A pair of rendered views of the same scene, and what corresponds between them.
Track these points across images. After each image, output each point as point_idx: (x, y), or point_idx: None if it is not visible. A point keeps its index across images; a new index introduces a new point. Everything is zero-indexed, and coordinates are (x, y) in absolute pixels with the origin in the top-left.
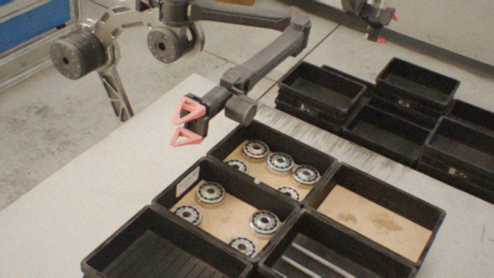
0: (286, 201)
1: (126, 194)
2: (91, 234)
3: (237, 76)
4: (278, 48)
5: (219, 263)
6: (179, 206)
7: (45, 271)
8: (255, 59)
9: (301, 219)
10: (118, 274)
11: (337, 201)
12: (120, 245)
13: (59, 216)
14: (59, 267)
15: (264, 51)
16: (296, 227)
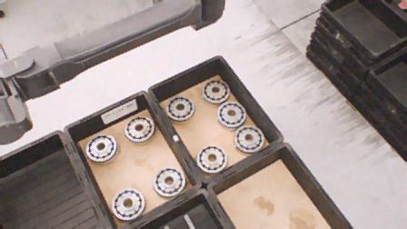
0: (191, 173)
1: (96, 94)
2: (49, 124)
3: (24, 67)
4: (141, 24)
5: None
6: (101, 134)
7: (0, 146)
8: (90, 36)
9: (201, 196)
10: (18, 184)
11: (267, 180)
12: (27, 159)
13: (36, 98)
14: (11, 146)
15: (116, 24)
16: (192, 203)
